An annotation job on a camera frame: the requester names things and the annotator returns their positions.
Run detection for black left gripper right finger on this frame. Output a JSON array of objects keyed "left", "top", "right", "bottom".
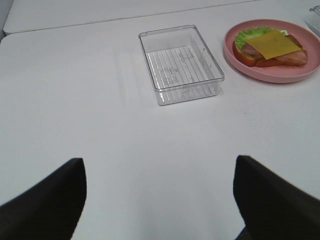
[{"left": 233, "top": 155, "right": 320, "bottom": 240}]

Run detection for green lettuce leaf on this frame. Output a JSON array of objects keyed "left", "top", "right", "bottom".
[{"left": 234, "top": 26, "right": 289, "bottom": 50}]

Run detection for pink round plate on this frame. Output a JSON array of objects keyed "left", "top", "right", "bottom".
[{"left": 223, "top": 19, "right": 320, "bottom": 84}]

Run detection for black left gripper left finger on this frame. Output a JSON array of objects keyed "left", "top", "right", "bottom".
[{"left": 0, "top": 158, "right": 87, "bottom": 240}]

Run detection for pink bacon strip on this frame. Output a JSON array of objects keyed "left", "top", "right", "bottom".
[{"left": 241, "top": 44, "right": 308, "bottom": 67}]

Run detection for bread slice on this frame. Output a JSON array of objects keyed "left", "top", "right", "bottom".
[{"left": 232, "top": 26, "right": 308, "bottom": 68}]

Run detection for clear left plastic tray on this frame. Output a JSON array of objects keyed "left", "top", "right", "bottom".
[{"left": 138, "top": 24, "right": 225, "bottom": 106}]

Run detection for yellow cheese slice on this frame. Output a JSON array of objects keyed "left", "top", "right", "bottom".
[{"left": 245, "top": 30, "right": 301, "bottom": 60}]

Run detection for clear plastic tray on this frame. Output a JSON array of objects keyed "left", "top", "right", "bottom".
[
  {"left": 304, "top": 5, "right": 320, "bottom": 36},
  {"left": 138, "top": 24, "right": 225, "bottom": 106}
]

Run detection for clear right plastic tray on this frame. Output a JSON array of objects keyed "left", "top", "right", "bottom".
[{"left": 304, "top": 5, "right": 320, "bottom": 36}]

